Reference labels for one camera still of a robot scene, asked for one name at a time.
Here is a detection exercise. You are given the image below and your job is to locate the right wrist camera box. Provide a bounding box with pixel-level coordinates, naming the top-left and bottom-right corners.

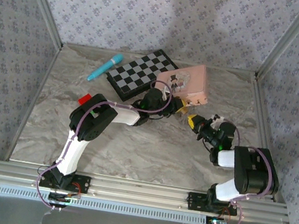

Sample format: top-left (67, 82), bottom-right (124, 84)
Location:
top-left (209, 113), bottom-right (226, 127)

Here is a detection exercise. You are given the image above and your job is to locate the teal marker pen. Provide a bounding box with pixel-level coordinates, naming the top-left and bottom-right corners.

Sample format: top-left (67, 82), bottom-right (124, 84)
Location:
top-left (86, 49), bottom-right (125, 86)

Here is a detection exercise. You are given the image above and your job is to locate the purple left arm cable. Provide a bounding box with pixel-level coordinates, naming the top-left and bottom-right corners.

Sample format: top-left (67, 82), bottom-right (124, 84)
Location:
top-left (33, 65), bottom-right (176, 224)

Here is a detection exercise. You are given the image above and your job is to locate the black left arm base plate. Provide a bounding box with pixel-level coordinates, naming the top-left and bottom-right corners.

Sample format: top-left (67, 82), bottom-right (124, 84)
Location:
top-left (38, 168), bottom-right (92, 194)

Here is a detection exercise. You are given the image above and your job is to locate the grey slotted cable duct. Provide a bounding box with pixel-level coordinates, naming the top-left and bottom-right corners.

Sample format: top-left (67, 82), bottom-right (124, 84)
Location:
top-left (0, 182), bottom-right (209, 224)

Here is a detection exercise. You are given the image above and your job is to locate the folded black grey chessboard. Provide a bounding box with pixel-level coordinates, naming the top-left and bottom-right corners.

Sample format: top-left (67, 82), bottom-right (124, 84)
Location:
top-left (102, 41), bottom-right (182, 110)

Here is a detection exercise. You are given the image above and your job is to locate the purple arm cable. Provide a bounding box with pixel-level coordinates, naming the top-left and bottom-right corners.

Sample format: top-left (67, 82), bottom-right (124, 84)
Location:
top-left (33, 65), bottom-right (176, 224)
top-left (202, 117), bottom-right (283, 224)

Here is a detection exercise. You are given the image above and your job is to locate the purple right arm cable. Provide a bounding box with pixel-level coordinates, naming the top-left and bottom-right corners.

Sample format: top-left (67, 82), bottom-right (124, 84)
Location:
top-left (202, 117), bottom-right (283, 224)

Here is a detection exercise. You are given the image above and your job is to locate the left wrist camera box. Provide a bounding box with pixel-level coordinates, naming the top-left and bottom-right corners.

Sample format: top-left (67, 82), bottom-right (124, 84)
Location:
top-left (160, 84), bottom-right (173, 100)

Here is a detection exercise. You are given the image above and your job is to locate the pink tin box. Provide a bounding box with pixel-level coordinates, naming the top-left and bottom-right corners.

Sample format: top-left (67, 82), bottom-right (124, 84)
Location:
top-left (152, 57), bottom-right (214, 110)

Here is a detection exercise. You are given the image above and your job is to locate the aluminium frame post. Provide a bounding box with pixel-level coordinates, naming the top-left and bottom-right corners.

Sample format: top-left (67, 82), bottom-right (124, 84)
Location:
top-left (6, 0), bottom-right (71, 49)
top-left (253, 0), bottom-right (299, 86)

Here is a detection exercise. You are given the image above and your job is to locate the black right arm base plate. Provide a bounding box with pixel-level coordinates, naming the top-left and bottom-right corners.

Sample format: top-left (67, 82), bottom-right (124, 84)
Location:
top-left (185, 190), bottom-right (240, 218)

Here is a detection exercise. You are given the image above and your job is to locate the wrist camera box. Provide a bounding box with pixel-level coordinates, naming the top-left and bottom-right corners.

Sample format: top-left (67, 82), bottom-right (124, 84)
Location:
top-left (160, 84), bottom-right (173, 100)
top-left (209, 113), bottom-right (226, 127)

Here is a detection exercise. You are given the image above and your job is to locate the aluminium mounting rail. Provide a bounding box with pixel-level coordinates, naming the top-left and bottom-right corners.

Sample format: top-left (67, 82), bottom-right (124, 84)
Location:
top-left (0, 158), bottom-right (292, 224)

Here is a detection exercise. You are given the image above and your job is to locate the red toy building block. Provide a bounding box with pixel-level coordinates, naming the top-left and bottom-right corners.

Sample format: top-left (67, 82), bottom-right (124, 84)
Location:
top-left (78, 93), bottom-right (93, 108)

